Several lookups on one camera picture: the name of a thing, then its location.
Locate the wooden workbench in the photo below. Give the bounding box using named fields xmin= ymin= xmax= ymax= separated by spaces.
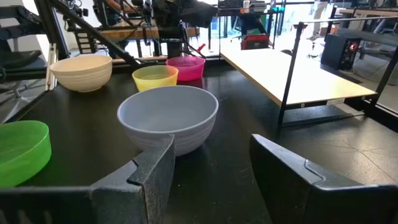
xmin=98 ymin=26 xmax=200 ymax=42

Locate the grey ribbed bowl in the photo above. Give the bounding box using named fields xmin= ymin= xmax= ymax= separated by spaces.
xmin=116 ymin=85 xmax=220 ymax=157

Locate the yellow translucent plastic bowl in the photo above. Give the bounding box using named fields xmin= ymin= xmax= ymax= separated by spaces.
xmin=131 ymin=64 xmax=180 ymax=93

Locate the pink translucent plastic bowl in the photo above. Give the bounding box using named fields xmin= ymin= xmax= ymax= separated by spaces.
xmin=165 ymin=55 xmax=206 ymax=82

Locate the red tool case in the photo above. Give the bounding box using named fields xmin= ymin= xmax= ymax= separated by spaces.
xmin=240 ymin=33 xmax=271 ymax=51

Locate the green translucent plastic bowl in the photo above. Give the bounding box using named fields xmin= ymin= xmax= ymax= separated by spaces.
xmin=0 ymin=119 xmax=53 ymax=189

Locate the person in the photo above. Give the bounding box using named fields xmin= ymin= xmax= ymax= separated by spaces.
xmin=306 ymin=0 xmax=329 ymax=41

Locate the black diagonal frame strut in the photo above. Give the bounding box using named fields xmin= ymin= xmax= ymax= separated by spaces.
xmin=49 ymin=0 xmax=144 ymax=67

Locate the cream ribbed bowl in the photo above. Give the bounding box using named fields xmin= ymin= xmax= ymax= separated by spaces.
xmin=49 ymin=54 xmax=113 ymax=93

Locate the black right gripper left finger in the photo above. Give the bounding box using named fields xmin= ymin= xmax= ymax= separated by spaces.
xmin=0 ymin=134 xmax=176 ymax=224

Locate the black computer box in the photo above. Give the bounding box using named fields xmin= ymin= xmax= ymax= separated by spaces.
xmin=320 ymin=32 xmax=363 ymax=72

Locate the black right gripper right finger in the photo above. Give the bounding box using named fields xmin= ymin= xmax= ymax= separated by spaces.
xmin=249 ymin=133 xmax=398 ymax=224

